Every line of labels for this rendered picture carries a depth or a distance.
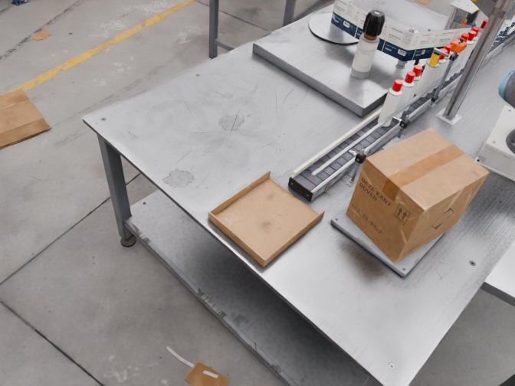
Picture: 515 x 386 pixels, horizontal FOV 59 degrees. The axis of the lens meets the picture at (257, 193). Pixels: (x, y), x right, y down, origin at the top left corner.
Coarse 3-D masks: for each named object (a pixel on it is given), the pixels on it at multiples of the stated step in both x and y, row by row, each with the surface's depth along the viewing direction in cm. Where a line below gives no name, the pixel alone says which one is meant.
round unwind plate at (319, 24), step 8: (320, 16) 246; (328, 16) 246; (312, 24) 239; (320, 24) 240; (328, 24) 241; (320, 32) 234; (328, 32) 235; (336, 32) 236; (344, 32) 236; (328, 40) 230; (336, 40) 230; (344, 40) 231; (352, 40) 232
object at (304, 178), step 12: (492, 48) 241; (444, 84) 214; (432, 96) 207; (408, 108) 199; (372, 120) 191; (396, 120) 192; (360, 132) 185; (384, 132) 186; (348, 144) 179; (360, 144) 180; (324, 156) 173; (348, 156) 175; (312, 168) 168; (336, 168) 170; (300, 180) 164; (312, 180) 164; (324, 180) 167
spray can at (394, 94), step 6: (396, 84) 175; (390, 90) 178; (396, 90) 176; (390, 96) 178; (396, 96) 177; (390, 102) 180; (396, 102) 179; (384, 108) 183; (390, 108) 181; (384, 114) 184; (390, 114) 184; (378, 120) 189; (390, 120) 186; (384, 126) 188
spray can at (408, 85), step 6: (408, 72) 180; (408, 78) 180; (402, 84) 182; (408, 84) 181; (402, 90) 183; (408, 90) 183; (402, 96) 185; (408, 96) 186; (402, 102) 187; (396, 108) 190
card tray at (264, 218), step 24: (240, 192) 160; (264, 192) 165; (288, 192) 166; (216, 216) 155; (240, 216) 156; (264, 216) 157; (288, 216) 158; (312, 216) 159; (240, 240) 146; (264, 240) 150; (288, 240) 147; (264, 264) 143
